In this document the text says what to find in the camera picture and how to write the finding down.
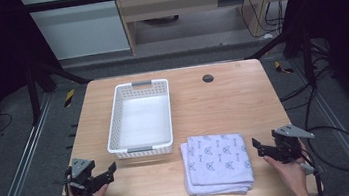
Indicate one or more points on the yellow black floor tape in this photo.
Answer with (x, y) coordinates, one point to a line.
(282, 68)
(69, 98)

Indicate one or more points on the white plastic basket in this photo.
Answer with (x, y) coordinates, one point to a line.
(142, 122)

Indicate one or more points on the white cabinet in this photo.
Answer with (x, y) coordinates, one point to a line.
(80, 29)

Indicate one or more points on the black frame stand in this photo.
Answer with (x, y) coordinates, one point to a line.
(308, 61)
(32, 95)

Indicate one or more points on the metal floor rail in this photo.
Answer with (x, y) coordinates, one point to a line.
(341, 131)
(20, 170)

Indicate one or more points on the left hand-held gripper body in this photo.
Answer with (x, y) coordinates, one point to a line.
(81, 176)

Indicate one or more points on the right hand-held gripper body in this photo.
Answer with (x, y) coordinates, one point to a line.
(286, 146)

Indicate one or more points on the lavender patterned towel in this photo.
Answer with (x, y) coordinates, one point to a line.
(217, 163)

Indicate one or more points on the light wooden desk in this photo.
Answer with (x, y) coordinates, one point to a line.
(184, 6)

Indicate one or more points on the person's right hand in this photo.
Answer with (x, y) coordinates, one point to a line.
(294, 177)

